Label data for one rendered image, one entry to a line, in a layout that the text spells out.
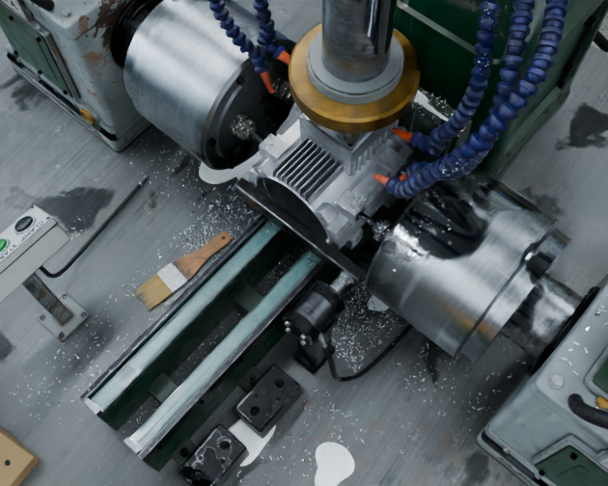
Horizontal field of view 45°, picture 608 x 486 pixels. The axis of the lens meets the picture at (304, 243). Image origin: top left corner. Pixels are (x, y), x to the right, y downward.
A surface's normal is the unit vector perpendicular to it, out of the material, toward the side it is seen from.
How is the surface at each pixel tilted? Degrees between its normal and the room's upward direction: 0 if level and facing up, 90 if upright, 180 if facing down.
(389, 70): 0
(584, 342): 0
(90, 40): 90
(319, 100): 0
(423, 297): 62
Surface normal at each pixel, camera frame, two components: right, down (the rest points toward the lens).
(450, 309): -0.56, 0.36
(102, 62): 0.76, 0.58
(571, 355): -0.01, -0.43
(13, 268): 0.65, 0.30
